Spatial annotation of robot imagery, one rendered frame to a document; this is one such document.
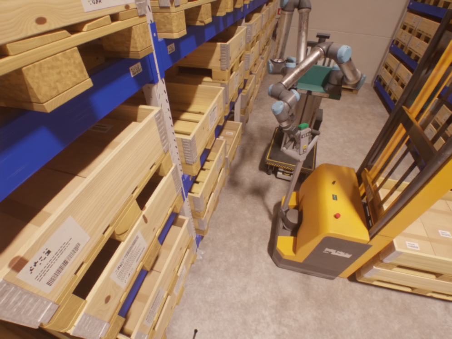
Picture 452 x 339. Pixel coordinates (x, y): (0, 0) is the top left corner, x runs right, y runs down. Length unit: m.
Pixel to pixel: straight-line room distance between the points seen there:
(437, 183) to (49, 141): 1.73
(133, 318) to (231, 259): 1.28
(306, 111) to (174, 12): 2.17
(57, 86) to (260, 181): 2.81
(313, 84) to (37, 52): 2.45
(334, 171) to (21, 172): 2.15
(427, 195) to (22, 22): 1.80
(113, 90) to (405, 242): 2.27
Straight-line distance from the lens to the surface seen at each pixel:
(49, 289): 0.76
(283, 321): 2.38
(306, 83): 2.66
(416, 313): 2.98
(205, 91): 2.04
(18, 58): 0.57
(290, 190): 2.12
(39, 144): 0.68
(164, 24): 1.09
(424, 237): 2.43
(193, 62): 2.10
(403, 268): 2.42
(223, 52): 1.97
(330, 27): 6.99
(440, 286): 2.72
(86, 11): 0.69
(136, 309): 1.54
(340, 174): 2.24
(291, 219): 2.28
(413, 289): 2.79
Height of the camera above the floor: 2.30
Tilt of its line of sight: 45 degrees down
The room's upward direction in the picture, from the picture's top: straight up
